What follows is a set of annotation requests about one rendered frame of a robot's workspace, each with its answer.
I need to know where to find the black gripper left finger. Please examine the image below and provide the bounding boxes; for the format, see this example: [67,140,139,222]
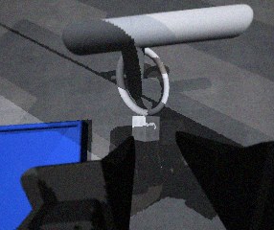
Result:
[20,136,135,230]

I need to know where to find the grey metal ring with small tab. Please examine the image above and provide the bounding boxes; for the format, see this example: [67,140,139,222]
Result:
[116,48,170,142]

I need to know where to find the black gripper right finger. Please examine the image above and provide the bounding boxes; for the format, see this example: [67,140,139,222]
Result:
[175,131,274,230]

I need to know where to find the blue tray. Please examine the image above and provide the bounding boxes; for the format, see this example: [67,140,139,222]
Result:
[0,121,88,230]

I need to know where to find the grey t-shaped steel stake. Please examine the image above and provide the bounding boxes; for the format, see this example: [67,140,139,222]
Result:
[62,5,253,100]

